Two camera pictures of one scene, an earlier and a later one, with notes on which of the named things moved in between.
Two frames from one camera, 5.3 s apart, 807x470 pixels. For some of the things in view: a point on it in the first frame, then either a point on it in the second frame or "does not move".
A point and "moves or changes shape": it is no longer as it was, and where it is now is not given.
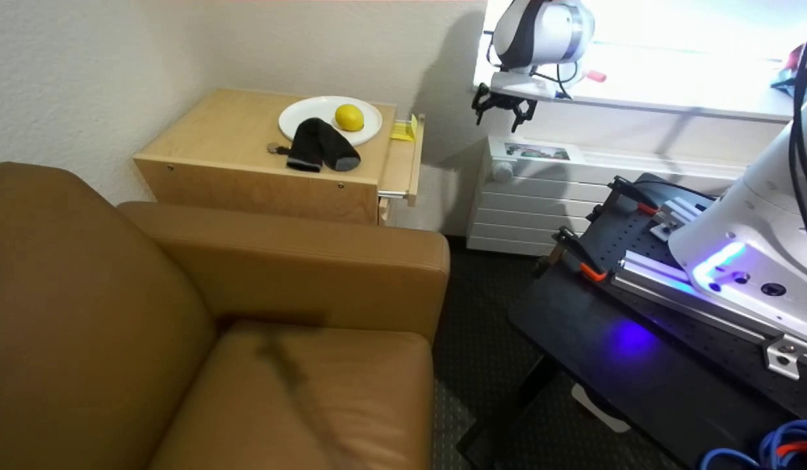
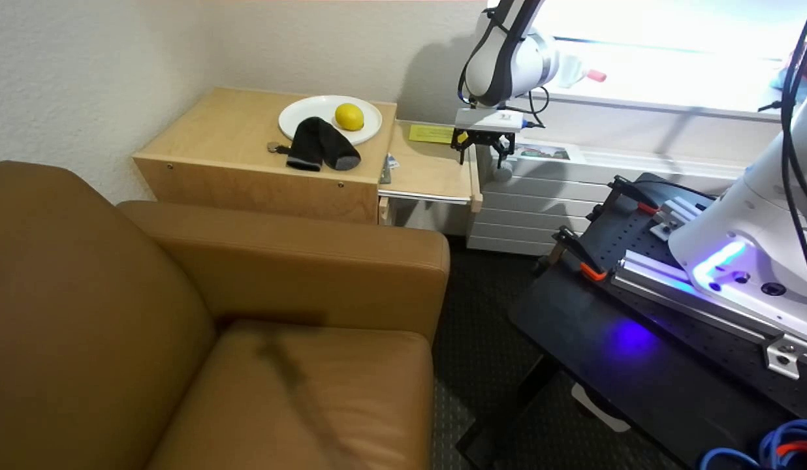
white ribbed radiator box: (541, 200) does not move
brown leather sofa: (127, 334) does not move
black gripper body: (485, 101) -> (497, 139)
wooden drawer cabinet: (210, 149) does not move
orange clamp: (591, 273) does not move
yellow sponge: (405, 132) -> (433, 135)
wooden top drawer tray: (404, 169) moves or changes shape
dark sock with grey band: (318, 145) does not move
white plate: (300, 110) does not move
